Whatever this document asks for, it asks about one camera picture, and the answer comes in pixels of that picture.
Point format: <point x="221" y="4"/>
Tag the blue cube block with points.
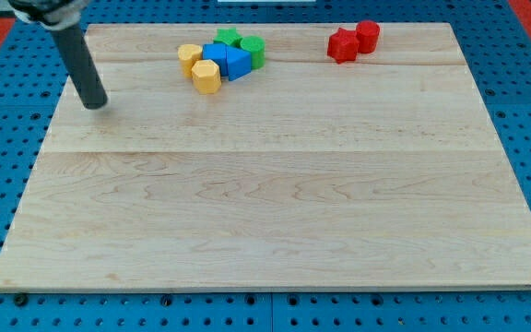
<point x="217" y="52"/>

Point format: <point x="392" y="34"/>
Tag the green star block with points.
<point x="228" y="36"/>

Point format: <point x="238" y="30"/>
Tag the red star block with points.
<point x="343" y="46"/>

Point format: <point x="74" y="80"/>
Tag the red cylinder block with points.
<point x="368" y="33"/>

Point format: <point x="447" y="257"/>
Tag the grey white tool mount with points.
<point x="50" y="14"/>

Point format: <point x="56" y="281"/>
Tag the green cylinder block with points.
<point x="256" y="47"/>

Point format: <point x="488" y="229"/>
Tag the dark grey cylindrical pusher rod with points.
<point x="79" y="64"/>

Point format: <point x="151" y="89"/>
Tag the yellow heart block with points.
<point x="188" y="55"/>

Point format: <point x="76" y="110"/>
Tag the blue triangle block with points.
<point x="239" y="63"/>

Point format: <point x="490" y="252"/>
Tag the yellow hexagon block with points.
<point x="206" y="76"/>

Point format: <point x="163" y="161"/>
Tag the light wooden board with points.
<point x="384" y="174"/>

